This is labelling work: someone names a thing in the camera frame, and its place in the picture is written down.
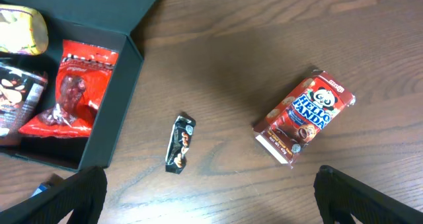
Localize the small blue carton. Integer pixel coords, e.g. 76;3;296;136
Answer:
31;182;53;197

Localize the black candy wrapper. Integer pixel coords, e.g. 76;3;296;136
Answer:
165;112;196;174

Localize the red Pringles can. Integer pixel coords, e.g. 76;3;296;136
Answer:
1;61;48;146

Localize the dark green box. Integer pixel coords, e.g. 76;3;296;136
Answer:
1;0;156;171

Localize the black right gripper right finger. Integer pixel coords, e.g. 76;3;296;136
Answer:
313;165;422;223

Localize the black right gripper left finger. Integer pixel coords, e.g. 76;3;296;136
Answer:
1;167;107;224

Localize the yellow snack cup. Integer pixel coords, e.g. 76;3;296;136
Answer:
1;4;49;56

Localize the red snack bag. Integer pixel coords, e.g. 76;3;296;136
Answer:
19;40;119;138

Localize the red Hello Panda box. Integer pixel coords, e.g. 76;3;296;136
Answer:
253;70;356;167

